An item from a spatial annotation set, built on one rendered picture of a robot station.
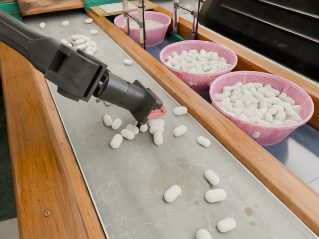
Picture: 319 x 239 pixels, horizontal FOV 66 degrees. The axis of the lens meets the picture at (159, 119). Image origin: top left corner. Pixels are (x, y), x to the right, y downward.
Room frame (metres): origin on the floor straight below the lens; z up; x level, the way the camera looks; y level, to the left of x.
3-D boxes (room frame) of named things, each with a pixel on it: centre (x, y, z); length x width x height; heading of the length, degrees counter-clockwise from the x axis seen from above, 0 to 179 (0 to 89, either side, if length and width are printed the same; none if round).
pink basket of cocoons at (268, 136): (0.55, -0.27, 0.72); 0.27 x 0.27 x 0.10
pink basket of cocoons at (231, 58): (0.79, -0.13, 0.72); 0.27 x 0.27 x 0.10
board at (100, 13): (1.37, 0.19, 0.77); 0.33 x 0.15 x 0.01; 119
